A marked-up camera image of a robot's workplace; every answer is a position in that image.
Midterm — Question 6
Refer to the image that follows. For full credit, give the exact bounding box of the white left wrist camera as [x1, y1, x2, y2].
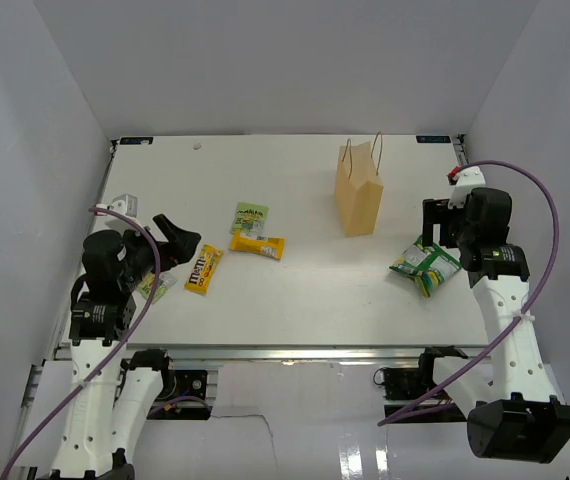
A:
[108, 194, 138, 218]

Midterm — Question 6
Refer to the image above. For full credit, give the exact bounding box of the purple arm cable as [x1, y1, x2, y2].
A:
[376, 159, 561, 427]
[0, 203, 213, 480]

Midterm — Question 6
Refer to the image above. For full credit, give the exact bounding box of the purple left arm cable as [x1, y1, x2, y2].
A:
[0, 203, 213, 480]

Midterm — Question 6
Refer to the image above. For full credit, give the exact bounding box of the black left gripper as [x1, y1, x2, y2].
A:
[118, 213, 200, 290]

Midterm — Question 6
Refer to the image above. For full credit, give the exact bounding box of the green snack packet centre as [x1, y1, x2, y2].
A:
[230, 202, 269, 236]

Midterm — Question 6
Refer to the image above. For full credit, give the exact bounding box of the left blue table label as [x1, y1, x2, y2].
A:
[118, 136, 154, 145]

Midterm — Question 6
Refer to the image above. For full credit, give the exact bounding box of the blue table label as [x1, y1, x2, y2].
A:
[416, 135, 451, 144]
[118, 136, 154, 145]

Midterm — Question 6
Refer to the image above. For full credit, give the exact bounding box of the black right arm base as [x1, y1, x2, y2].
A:
[372, 346, 468, 400]

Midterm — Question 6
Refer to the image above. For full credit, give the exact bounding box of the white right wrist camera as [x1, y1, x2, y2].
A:
[448, 166, 486, 209]

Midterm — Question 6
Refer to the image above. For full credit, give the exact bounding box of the brown paper bag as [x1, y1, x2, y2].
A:
[334, 132, 384, 237]

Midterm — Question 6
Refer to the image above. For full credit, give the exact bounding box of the yellow snack bar wrapper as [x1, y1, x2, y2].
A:
[229, 230, 285, 260]

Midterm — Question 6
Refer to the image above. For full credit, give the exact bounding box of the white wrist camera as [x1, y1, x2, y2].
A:
[448, 166, 486, 209]
[108, 194, 138, 218]

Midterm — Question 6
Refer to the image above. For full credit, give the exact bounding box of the green snack packet left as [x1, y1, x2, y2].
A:
[134, 271, 178, 304]

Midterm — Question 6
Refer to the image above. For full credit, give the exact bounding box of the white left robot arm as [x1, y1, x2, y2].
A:
[48, 214, 201, 479]

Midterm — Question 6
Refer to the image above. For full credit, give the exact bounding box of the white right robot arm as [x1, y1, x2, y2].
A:
[416, 187, 570, 464]

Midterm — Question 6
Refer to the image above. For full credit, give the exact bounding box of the aluminium front rail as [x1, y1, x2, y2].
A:
[53, 344, 499, 363]

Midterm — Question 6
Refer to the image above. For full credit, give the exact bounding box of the green snack packet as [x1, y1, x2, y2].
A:
[230, 202, 269, 236]
[134, 271, 178, 304]

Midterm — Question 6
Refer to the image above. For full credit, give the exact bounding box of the yellow m&m's candy bag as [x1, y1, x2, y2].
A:
[184, 245, 223, 295]

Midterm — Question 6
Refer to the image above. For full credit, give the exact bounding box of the green yellow chip bag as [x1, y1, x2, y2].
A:
[389, 236, 462, 298]

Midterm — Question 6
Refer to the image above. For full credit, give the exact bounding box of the right blue table label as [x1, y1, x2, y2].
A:
[416, 135, 451, 144]

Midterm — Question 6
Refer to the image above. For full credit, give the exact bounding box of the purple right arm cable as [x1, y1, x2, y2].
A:
[376, 159, 561, 427]

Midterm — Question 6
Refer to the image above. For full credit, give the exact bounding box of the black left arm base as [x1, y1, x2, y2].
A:
[120, 349, 208, 402]

